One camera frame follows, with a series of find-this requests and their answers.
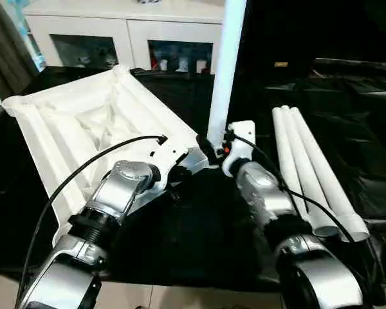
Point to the white plastic table leg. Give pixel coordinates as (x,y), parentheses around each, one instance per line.
(284,154)
(328,174)
(304,167)
(226,64)

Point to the white plastic table top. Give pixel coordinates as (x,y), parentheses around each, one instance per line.
(67,112)

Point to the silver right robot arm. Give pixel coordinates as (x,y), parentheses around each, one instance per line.
(270,199)

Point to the black mat cloth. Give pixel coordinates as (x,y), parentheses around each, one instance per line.
(212,225)

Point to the small yellow label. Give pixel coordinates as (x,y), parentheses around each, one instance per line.
(281,64)

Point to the black fabric backdrop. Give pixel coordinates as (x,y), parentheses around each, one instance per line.
(325,29)

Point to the white glass door cabinet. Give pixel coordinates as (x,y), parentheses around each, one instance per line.
(125,19)

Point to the blue white patterned strip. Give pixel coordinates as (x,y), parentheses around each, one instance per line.
(32,38)

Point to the grey brown curtain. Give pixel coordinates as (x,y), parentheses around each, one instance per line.
(6,48)

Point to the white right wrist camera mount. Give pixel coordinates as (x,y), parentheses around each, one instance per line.
(242,145)

